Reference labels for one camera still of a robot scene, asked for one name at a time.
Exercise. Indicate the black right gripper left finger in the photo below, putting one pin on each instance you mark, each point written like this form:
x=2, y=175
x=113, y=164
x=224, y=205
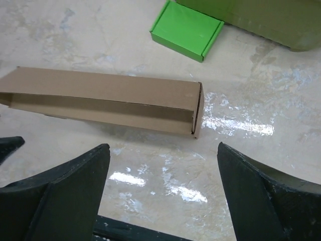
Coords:
x=58, y=204

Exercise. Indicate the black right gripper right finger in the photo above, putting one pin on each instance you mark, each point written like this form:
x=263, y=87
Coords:
x=265, y=203

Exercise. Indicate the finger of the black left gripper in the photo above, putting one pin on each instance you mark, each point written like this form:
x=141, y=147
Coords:
x=9, y=145

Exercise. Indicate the brown cardboard box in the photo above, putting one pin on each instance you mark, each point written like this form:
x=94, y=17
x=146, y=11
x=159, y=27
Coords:
x=164, y=105

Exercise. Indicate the small green box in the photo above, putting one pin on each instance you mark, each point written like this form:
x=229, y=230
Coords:
x=185, y=30

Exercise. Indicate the green plastic basket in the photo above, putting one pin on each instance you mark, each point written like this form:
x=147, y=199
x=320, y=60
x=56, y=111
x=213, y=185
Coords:
x=295, y=24

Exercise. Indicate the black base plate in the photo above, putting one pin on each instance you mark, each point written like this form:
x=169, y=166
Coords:
x=110, y=229

